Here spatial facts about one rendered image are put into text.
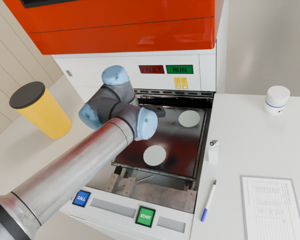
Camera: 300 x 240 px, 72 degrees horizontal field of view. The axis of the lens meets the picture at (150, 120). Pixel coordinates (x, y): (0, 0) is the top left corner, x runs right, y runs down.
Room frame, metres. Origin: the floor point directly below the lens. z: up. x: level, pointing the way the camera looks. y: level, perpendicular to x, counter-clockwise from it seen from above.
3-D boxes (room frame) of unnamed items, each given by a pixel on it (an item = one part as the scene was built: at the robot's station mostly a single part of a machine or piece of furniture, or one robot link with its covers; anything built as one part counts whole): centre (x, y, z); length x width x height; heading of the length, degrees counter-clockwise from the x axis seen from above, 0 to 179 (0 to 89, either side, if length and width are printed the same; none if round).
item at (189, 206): (0.24, -0.03, 0.89); 0.08 x 0.03 x 0.03; 147
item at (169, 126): (0.56, -0.02, 0.90); 0.34 x 0.34 x 0.01; 57
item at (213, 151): (0.33, -0.17, 1.03); 0.06 x 0.04 x 0.13; 147
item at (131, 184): (0.37, 0.17, 0.89); 0.08 x 0.03 x 0.03; 147
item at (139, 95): (0.74, -0.13, 0.89); 0.44 x 0.02 x 0.10; 57
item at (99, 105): (0.44, 0.11, 1.27); 0.11 x 0.11 x 0.08; 43
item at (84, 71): (0.85, 0.01, 1.02); 0.81 x 0.03 x 0.40; 57
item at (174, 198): (0.33, 0.11, 0.87); 0.36 x 0.08 x 0.03; 57
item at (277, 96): (0.43, -0.47, 1.01); 0.07 x 0.07 x 0.10
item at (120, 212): (0.29, 0.23, 0.89); 0.55 x 0.09 x 0.14; 57
